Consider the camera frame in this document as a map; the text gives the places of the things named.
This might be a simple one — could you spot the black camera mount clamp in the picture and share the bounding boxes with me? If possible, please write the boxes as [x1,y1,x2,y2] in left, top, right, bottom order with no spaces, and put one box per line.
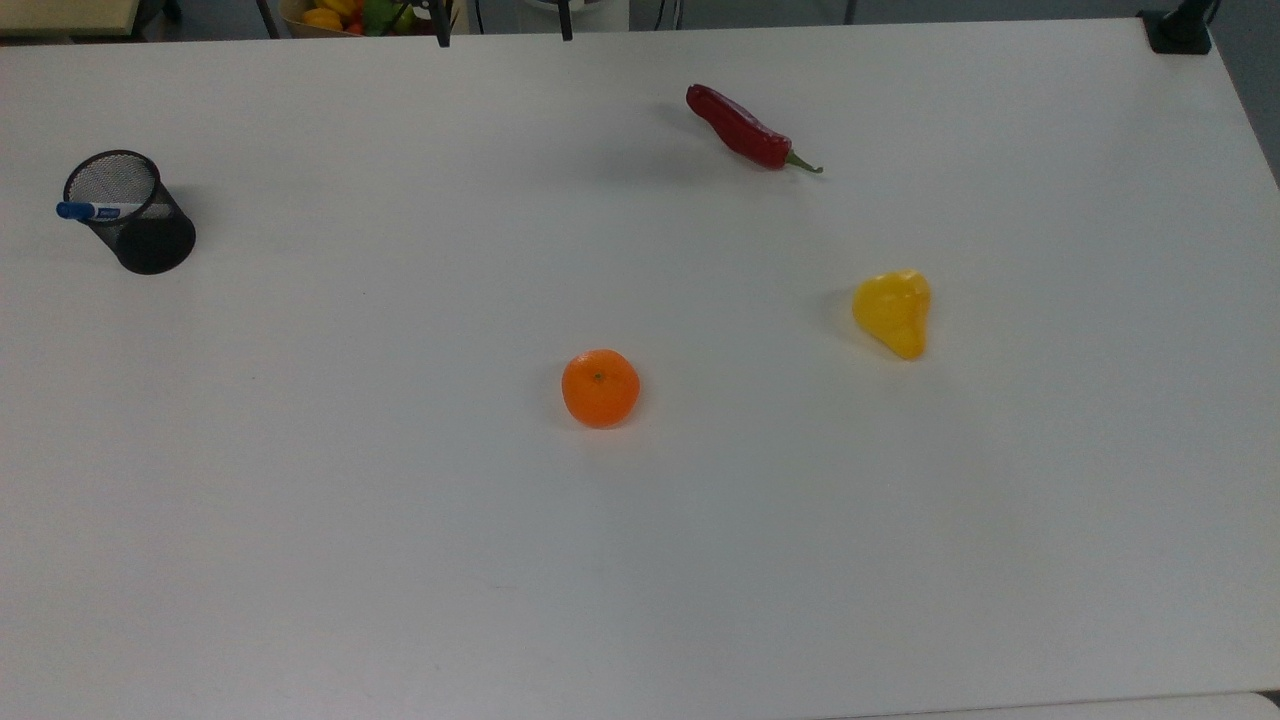
[1138,0,1223,56]

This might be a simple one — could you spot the white marker pen blue cap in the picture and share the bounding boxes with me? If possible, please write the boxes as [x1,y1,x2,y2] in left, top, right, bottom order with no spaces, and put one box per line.
[56,201,147,222]

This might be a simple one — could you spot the basket of toy fruit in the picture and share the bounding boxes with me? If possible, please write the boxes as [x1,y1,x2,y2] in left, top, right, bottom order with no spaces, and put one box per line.
[279,0,463,38]

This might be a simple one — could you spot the beige side table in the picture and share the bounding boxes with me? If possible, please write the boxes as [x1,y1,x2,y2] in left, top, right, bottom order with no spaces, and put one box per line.
[0,0,143,39]

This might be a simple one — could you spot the red chili pepper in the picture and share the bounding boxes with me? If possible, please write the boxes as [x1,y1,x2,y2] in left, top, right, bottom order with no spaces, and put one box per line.
[685,83,824,176]

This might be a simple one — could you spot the black mesh pen cup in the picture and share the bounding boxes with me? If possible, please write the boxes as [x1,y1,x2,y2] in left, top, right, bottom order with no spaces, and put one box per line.
[63,150,197,276]

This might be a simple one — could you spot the orange tangerine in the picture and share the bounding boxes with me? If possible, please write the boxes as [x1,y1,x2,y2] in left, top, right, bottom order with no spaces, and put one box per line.
[561,348,641,430]

